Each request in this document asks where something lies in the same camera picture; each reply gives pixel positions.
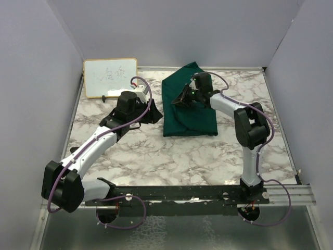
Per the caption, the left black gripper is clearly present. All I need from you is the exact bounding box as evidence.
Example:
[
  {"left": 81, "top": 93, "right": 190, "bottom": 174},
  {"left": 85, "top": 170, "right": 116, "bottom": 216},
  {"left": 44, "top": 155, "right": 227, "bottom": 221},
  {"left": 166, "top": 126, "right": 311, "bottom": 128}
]
[{"left": 127, "top": 98, "right": 162, "bottom": 124}]

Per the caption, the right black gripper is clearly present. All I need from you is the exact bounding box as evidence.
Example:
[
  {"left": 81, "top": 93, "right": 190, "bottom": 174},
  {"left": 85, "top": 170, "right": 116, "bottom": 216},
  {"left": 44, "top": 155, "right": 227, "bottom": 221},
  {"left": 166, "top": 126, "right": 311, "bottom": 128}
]
[{"left": 171, "top": 84, "right": 201, "bottom": 108}]

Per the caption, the green surgical drape cloth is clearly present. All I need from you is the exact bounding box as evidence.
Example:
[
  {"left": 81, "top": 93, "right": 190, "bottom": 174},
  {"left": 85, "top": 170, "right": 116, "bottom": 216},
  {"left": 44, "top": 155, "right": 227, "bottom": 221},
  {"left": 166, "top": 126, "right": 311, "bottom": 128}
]
[{"left": 162, "top": 62, "right": 218, "bottom": 137}]

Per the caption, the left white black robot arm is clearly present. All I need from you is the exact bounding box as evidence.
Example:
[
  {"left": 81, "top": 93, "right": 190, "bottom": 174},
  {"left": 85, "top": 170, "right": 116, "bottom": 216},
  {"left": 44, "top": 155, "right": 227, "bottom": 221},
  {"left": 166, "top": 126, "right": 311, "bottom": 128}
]
[{"left": 41, "top": 91, "right": 162, "bottom": 213}]

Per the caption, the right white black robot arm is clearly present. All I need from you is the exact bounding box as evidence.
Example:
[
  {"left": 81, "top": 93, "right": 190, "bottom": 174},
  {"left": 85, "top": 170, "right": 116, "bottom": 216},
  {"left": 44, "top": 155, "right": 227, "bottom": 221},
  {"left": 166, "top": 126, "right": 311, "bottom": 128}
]
[{"left": 172, "top": 71, "right": 274, "bottom": 204}]

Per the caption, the small framed whiteboard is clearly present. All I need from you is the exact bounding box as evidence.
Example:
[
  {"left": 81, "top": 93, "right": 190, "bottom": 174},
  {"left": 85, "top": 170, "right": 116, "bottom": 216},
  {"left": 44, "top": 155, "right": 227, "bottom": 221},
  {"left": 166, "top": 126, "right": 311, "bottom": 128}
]
[{"left": 83, "top": 58, "right": 138, "bottom": 98}]

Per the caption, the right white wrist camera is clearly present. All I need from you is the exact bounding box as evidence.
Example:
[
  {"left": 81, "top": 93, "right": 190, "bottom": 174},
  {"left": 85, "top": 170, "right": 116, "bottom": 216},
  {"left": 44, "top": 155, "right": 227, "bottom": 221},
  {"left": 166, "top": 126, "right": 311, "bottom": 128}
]
[{"left": 189, "top": 77, "right": 197, "bottom": 90}]

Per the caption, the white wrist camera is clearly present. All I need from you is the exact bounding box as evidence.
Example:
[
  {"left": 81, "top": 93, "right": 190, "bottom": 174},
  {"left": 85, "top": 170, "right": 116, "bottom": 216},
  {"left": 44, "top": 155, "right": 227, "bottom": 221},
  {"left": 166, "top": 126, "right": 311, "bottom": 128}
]
[
  {"left": 132, "top": 82, "right": 148, "bottom": 103},
  {"left": 189, "top": 77, "right": 197, "bottom": 90}
]

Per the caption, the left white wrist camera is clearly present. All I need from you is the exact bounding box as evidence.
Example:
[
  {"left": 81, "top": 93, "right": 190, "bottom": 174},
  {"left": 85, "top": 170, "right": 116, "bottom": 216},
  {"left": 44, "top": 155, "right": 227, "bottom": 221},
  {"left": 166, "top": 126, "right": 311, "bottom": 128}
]
[{"left": 132, "top": 82, "right": 148, "bottom": 103}]

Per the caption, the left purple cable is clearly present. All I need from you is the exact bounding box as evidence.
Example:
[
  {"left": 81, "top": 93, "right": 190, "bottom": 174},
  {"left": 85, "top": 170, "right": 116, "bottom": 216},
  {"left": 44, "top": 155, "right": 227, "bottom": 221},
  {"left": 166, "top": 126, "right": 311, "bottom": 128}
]
[{"left": 46, "top": 76, "right": 153, "bottom": 230}]

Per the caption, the black mounting base rail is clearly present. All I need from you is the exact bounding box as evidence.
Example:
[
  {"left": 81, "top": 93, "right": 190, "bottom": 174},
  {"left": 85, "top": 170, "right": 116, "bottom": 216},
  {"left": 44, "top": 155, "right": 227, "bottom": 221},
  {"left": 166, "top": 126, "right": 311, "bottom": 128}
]
[{"left": 84, "top": 186, "right": 271, "bottom": 209}]

